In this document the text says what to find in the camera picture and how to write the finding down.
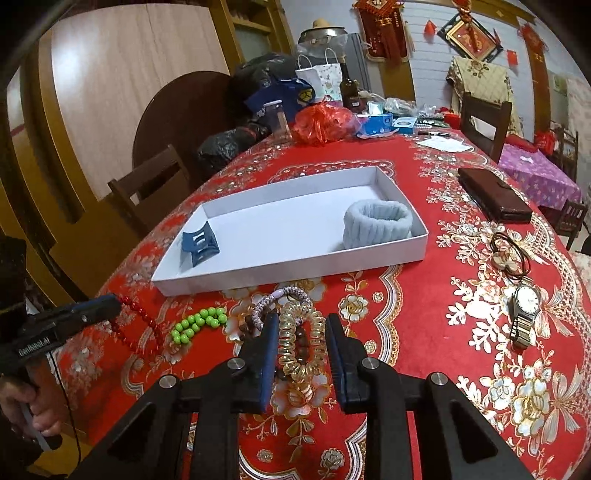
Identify diamond framed wall decoration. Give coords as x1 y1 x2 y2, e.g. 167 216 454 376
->
436 11 504 61

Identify white shallow cardboard box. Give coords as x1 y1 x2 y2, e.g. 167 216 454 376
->
151 166 428 297

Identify silver gold wristwatch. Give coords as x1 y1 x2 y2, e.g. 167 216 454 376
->
508 282 542 352

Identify black cable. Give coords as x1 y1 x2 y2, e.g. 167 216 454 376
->
50 344 81 464

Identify brown leather wallet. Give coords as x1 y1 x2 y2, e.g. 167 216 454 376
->
457 167 534 225

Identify red bead necklace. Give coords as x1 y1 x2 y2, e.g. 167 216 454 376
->
111 295 165 357

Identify large black plastic bag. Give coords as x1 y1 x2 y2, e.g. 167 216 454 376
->
231 52 302 116

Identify blue tissue pack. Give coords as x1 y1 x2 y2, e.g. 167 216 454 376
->
358 114 396 138

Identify blue hair claw clip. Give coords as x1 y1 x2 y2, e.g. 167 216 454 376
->
181 222 221 269

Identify beige floral cloth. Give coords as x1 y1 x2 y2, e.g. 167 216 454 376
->
445 56 525 136

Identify light blue fluffy scrunchie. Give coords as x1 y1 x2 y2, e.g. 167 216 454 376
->
342 200 413 250

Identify person's left hand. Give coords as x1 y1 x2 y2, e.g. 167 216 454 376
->
0 374 64 452

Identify dark glass bottle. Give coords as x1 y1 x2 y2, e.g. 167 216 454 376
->
339 62 362 112

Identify red floral tablecloth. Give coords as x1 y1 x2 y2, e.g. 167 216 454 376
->
60 124 591 480

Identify clear plastic jar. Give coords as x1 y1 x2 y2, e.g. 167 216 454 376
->
265 99 291 137

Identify brown wooden bead bracelet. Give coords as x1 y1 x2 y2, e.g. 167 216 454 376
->
238 311 319 366

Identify amber spiral hair tie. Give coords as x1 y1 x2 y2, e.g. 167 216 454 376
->
276 302 327 382

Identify green bead bracelet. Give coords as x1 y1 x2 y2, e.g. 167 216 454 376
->
170 307 228 346

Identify white patterned gift bag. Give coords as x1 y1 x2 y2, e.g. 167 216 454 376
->
295 47 344 103

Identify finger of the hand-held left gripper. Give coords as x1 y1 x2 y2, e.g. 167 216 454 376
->
54 294 123 335

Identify small black plastic bag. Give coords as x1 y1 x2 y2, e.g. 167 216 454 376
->
196 122 273 179

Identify purple tablecloth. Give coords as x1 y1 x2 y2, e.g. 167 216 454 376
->
499 143 583 211

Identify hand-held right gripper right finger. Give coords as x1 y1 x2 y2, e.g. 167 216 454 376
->
324 314 536 480

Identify small dark wooden chair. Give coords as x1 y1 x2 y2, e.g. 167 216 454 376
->
556 199 590 250

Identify brown hair ties with charm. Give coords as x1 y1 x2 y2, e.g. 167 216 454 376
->
490 231 537 280

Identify blue shopping bag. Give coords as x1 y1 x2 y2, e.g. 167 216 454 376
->
245 78 320 126

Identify light wooden door panel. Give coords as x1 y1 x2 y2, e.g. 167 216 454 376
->
39 4 232 205

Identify red fringed wall hanging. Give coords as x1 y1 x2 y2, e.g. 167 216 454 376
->
353 0 412 64

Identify purple braided hair tie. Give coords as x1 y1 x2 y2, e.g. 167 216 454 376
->
252 286 315 324

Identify metal basin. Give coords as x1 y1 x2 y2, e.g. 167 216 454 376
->
299 25 350 47

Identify red knot wall ornament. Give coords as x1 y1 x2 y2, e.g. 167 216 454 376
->
519 23 550 52

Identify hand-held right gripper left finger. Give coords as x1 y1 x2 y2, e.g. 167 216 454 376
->
69 312 282 480

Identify white paper sheet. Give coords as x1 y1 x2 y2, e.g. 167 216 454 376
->
416 136 473 156

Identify dark round tabletop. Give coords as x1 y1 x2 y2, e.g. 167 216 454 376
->
132 70 242 172

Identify red plastic bag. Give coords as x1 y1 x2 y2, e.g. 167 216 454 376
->
291 99 361 148

